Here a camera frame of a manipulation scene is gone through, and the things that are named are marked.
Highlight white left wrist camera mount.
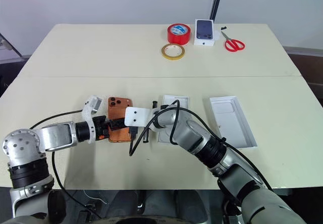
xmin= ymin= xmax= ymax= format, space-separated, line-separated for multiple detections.
xmin=81 ymin=95 xmax=104 ymax=143

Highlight dark brown cabinet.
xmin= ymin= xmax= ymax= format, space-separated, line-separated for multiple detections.
xmin=282 ymin=45 xmax=323 ymax=110

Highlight red tape roll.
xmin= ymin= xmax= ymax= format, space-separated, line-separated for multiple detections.
xmin=167 ymin=23 xmax=191 ymax=45

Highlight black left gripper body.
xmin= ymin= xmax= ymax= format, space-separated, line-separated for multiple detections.
xmin=92 ymin=115 xmax=112 ymax=141

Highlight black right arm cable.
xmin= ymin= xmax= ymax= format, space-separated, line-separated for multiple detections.
xmin=128 ymin=98 xmax=275 ymax=192

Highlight grey metal frame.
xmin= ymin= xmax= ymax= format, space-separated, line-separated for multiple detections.
xmin=0 ymin=31 xmax=25 ymax=65

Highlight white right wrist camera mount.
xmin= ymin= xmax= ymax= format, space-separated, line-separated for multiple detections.
xmin=125 ymin=106 xmax=155 ymax=128

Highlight dark grey rounded shape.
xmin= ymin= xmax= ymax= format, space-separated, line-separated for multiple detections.
xmin=110 ymin=189 xmax=177 ymax=218

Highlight red handled scissors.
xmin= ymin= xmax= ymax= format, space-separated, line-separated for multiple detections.
xmin=220 ymin=30 xmax=246 ymax=53

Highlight yellow tape roll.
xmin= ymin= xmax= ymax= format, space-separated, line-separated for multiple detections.
xmin=161 ymin=43 xmax=186 ymax=62

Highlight thin white wire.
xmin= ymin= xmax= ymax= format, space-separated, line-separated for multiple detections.
xmin=82 ymin=189 xmax=110 ymax=206

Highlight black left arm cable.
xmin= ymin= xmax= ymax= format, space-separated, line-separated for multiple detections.
xmin=29 ymin=109 xmax=102 ymax=220

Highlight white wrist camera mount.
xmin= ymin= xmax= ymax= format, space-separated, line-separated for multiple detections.
xmin=125 ymin=106 xmax=155 ymax=128
xmin=81 ymin=95 xmax=104 ymax=143

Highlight orange smartphone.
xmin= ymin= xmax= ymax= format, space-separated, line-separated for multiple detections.
xmin=106 ymin=96 xmax=132 ymax=143

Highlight white phone box lid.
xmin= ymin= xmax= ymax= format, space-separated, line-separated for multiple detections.
xmin=209 ymin=95 xmax=259 ymax=150

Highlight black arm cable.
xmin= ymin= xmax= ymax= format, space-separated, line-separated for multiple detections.
xmin=29 ymin=109 xmax=102 ymax=220
xmin=128 ymin=98 xmax=275 ymax=192

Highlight black rounded shape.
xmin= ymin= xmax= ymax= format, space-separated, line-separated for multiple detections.
xmin=47 ymin=189 xmax=67 ymax=221

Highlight black vertical rail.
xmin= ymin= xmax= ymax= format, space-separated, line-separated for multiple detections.
xmin=208 ymin=0 xmax=226 ymax=24

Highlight white box with purple phone print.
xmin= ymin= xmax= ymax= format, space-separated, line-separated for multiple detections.
xmin=193 ymin=19 xmax=216 ymax=47

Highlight white phone box base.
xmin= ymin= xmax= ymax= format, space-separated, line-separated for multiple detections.
xmin=157 ymin=94 xmax=191 ymax=144

